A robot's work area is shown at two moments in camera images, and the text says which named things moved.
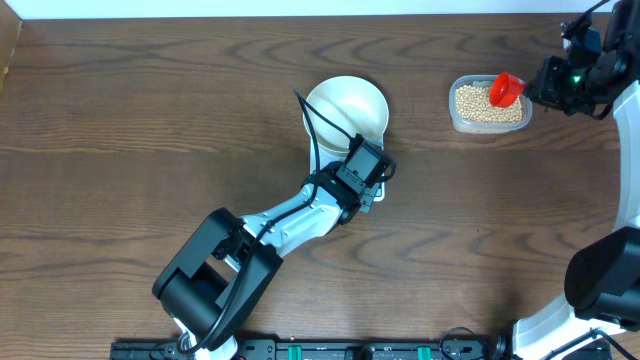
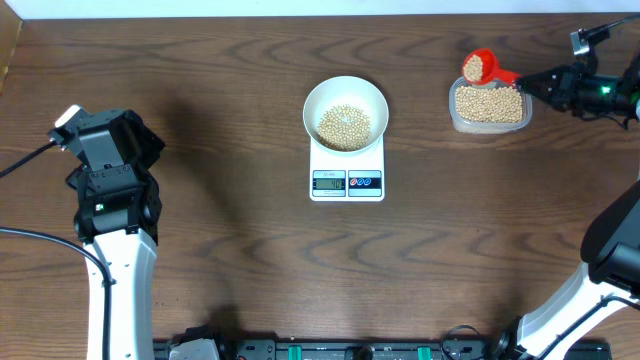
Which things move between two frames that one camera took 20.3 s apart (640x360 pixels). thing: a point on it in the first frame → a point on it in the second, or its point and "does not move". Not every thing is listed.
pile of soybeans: x=475 y=104 does not move
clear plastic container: x=473 y=112 does not move
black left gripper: x=366 y=196 → x=149 y=145
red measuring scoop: x=504 y=89 → x=482 y=66
